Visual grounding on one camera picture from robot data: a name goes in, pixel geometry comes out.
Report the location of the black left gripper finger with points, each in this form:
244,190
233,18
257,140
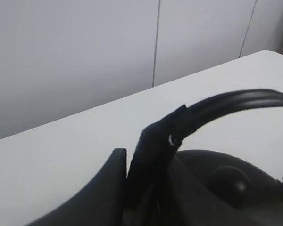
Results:
99,203

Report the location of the black round teapot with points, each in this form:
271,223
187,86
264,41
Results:
169,187

